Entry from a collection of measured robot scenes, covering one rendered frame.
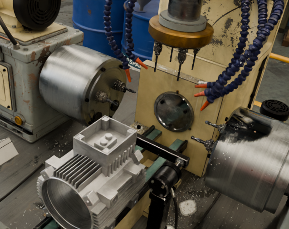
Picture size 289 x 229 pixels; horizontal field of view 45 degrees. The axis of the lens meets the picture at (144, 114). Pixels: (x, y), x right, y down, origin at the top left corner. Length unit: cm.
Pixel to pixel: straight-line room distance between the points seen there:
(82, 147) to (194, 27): 42
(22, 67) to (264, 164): 80
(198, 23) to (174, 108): 34
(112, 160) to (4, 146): 28
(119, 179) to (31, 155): 54
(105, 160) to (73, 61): 45
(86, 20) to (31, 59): 185
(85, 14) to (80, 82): 194
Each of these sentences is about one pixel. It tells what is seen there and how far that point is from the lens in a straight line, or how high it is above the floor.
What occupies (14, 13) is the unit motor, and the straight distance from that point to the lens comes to 125.
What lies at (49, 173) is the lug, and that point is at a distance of 83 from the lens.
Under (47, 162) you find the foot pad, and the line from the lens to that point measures 87.
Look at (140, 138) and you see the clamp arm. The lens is 102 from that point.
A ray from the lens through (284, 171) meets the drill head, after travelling 92.
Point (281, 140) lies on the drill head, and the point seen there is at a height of 116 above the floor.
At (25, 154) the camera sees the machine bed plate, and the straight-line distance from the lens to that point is 133.
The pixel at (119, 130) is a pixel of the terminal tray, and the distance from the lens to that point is 89.
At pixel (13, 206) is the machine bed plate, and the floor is 80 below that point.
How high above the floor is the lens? 165
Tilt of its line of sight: 33 degrees down
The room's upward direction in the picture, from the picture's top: 8 degrees clockwise
